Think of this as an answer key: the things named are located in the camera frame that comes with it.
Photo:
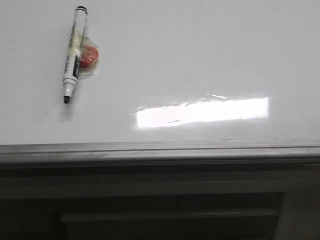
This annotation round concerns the red round magnet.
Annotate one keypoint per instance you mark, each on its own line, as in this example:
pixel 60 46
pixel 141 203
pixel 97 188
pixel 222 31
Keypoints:
pixel 89 56

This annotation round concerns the white black whiteboard marker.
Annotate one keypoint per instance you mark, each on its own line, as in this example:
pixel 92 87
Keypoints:
pixel 74 53

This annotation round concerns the white whiteboard with aluminium frame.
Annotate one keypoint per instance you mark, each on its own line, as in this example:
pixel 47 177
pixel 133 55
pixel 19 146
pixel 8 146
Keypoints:
pixel 176 81

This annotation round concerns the grey metal table frame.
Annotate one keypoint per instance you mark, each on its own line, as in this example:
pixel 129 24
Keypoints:
pixel 257 201

